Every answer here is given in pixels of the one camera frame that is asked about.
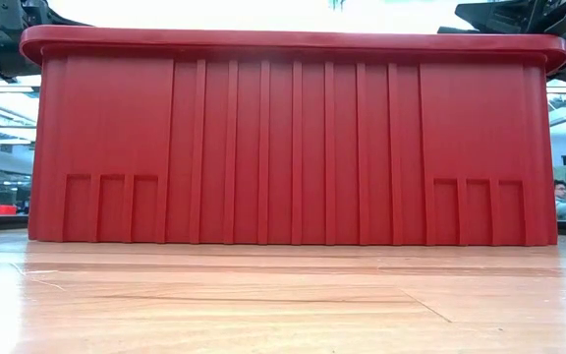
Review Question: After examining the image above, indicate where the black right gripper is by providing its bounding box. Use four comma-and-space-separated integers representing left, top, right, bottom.
437, 0, 566, 35

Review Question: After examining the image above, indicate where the red plastic bin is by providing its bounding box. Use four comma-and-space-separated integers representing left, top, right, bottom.
19, 24, 566, 247

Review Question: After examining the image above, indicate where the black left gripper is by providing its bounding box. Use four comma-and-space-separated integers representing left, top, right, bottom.
0, 0, 88, 29

